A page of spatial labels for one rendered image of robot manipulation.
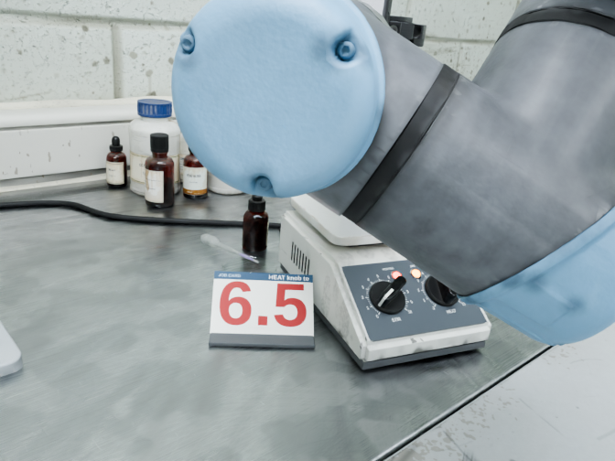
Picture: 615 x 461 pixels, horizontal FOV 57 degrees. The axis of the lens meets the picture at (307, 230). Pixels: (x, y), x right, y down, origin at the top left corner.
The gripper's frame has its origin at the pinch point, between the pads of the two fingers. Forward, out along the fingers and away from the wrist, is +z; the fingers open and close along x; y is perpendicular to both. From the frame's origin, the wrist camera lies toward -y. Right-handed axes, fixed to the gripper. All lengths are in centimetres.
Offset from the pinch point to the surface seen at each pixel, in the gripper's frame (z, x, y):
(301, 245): -3.8, -4.1, 20.5
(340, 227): -5.7, -0.3, 17.3
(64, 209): 7.4, -37.7, 25.9
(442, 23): 91, 7, -1
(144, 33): 30.8, -38.2, 4.7
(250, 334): -12.9, -6.2, 25.7
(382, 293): -11.9, 4.4, 20.1
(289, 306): -9.9, -3.5, 24.0
